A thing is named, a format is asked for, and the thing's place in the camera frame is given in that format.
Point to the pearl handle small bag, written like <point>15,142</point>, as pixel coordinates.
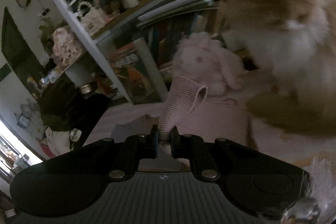
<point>94,20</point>

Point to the floral patterned box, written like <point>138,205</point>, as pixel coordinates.
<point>67,47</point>

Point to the pink plush bunny toy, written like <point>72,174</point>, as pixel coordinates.
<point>202,59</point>

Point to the pink cartoon table mat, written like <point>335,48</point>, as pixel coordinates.
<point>122,121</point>

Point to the Harry Potter book box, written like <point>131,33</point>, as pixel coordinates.
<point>136,69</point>

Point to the pink knitted garment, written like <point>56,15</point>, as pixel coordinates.
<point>191,110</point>

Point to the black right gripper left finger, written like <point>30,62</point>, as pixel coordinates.
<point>120,161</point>

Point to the row of books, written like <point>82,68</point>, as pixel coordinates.
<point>164,35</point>

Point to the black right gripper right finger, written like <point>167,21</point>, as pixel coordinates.
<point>220,160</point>

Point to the white bookshelf frame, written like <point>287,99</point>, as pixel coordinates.
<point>105,36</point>

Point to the fluffy brown white cat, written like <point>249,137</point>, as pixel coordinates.
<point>295,41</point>

